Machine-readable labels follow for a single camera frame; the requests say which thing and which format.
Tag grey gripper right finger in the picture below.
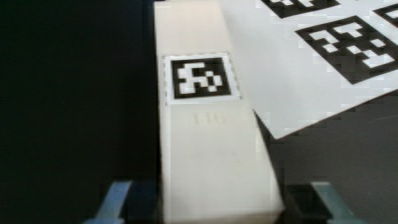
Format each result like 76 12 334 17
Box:
282 181 362 224

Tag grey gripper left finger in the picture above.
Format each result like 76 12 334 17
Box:
81 179 159 224

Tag white desk leg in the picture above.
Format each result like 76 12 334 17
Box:
154 0 284 224

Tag white sheet with fiducial markers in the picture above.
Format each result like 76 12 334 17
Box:
220 0 398 138

